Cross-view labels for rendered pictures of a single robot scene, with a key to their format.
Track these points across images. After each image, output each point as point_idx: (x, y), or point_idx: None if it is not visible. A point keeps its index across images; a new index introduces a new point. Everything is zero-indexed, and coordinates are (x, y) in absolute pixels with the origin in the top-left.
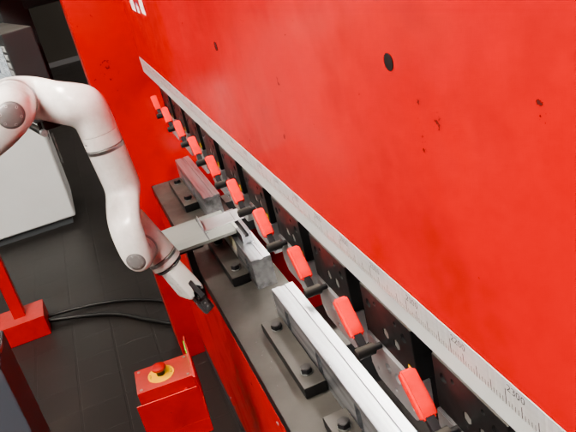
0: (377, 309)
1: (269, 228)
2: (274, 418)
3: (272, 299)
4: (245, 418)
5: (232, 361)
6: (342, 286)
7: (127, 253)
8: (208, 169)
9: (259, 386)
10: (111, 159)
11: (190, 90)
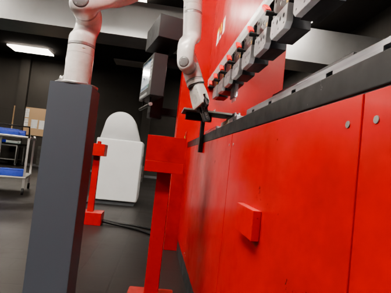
0: None
1: (269, 8)
2: (227, 147)
3: None
4: (192, 243)
5: (202, 182)
6: None
7: (181, 55)
8: (230, 78)
9: (223, 140)
10: (193, 15)
11: (237, 30)
